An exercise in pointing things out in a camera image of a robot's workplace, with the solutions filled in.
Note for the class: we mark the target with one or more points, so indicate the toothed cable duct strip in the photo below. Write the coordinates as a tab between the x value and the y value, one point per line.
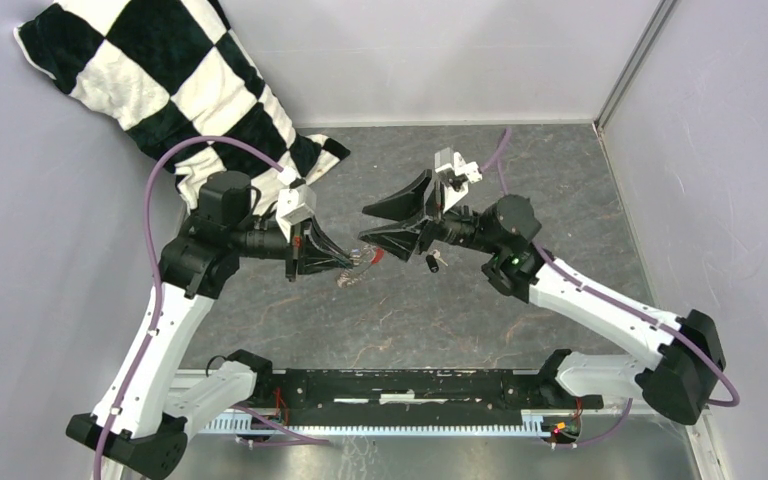
242	424

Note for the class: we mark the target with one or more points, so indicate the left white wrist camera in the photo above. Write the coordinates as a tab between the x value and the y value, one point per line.
294	205

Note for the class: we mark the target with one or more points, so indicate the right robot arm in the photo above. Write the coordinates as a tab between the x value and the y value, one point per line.
671	362

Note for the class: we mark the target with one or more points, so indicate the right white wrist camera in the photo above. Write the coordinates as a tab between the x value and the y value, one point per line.
456	176

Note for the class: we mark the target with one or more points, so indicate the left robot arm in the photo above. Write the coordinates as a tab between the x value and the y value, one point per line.
138	424

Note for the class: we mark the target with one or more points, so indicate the black white checkered cloth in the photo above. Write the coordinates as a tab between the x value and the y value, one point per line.
179	82

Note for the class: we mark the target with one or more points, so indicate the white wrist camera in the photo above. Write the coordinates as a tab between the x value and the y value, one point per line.
456	176
294	205

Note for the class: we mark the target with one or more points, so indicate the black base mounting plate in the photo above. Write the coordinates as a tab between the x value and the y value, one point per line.
410	398

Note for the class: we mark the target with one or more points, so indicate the keyring loop with red tag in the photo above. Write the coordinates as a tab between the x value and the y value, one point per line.
362	259

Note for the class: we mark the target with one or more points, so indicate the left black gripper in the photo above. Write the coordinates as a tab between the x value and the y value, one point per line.
297	251

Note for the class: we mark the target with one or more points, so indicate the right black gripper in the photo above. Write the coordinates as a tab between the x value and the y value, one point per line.
407	206

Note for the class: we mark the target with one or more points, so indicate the key with black head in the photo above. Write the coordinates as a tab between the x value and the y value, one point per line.
435	261

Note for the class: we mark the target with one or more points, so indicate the corner aluminium profile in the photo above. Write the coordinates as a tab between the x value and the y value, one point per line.
639	54

